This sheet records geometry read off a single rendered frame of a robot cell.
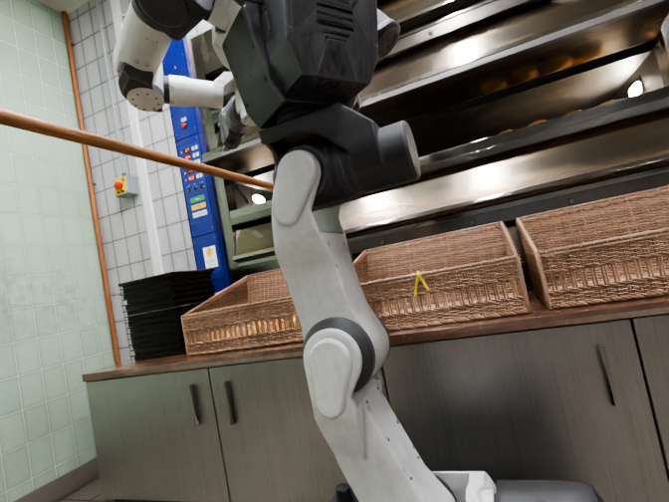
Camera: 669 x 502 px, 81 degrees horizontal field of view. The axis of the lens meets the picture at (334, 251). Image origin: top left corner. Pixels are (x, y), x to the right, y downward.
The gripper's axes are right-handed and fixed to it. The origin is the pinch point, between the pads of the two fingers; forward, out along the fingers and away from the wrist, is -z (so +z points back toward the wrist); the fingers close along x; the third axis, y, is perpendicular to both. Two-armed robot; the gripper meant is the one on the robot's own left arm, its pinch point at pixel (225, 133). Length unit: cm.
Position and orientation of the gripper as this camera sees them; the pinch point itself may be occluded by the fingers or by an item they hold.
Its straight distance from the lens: 134.2
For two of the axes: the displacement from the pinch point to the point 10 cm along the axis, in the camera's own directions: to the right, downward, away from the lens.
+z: 5.3, -1.6, -8.3
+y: 8.3, -1.2, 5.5
